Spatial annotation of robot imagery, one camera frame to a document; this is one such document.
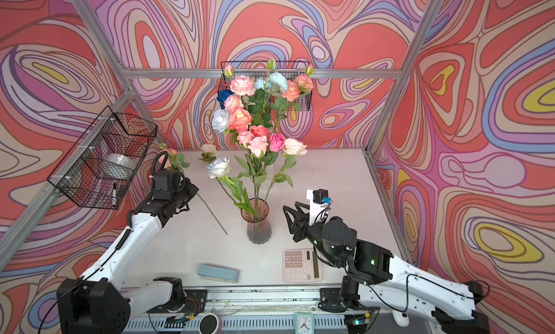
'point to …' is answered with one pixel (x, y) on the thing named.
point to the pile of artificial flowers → (209, 151)
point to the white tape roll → (118, 165)
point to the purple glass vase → (255, 213)
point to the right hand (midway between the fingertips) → (291, 212)
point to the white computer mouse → (401, 318)
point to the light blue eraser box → (213, 272)
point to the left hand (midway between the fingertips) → (198, 182)
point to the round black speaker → (210, 324)
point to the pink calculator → (301, 265)
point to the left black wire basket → (78, 174)
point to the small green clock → (304, 323)
